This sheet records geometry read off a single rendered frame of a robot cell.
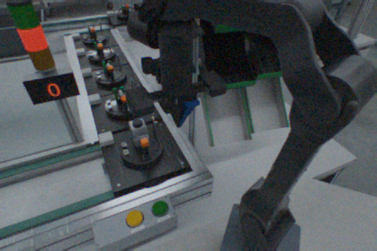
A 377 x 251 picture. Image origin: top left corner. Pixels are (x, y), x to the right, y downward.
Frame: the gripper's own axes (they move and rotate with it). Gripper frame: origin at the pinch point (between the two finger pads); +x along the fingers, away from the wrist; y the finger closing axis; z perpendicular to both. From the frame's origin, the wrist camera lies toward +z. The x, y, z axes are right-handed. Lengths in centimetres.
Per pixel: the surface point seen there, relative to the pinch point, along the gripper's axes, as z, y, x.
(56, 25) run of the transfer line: 163, 25, 31
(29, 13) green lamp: 29.5, 22.6, -13.9
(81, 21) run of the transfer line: 165, 8, 31
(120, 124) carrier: 36.2, 8.4, 28.4
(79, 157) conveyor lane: 28.8, 24.5, 31.4
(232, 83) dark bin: 11.3, -20.8, 4.5
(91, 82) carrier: 71, 14, 28
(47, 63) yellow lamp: 29.4, 23.0, -2.1
